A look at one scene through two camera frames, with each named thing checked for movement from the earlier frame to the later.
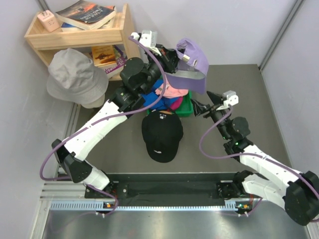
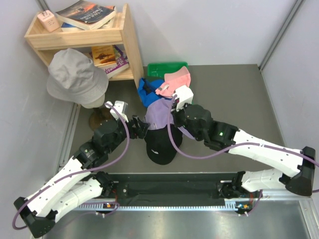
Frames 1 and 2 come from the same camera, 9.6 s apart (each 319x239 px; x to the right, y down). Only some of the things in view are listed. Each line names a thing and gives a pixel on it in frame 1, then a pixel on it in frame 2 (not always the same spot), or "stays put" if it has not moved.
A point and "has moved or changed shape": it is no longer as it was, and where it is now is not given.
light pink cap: (170, 91) has moved or changed shape
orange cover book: (103, 55) stays put
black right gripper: (199, 108) -> (176, 114)
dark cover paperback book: (86, 15) stays put
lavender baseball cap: (191, 72) -> (156, 114)
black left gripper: (169, 59) -> (140, 131)
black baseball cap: (162, 132) stays put
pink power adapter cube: (48, 19) stays put
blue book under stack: (65, 25) stays put
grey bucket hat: (72, 76) stays put
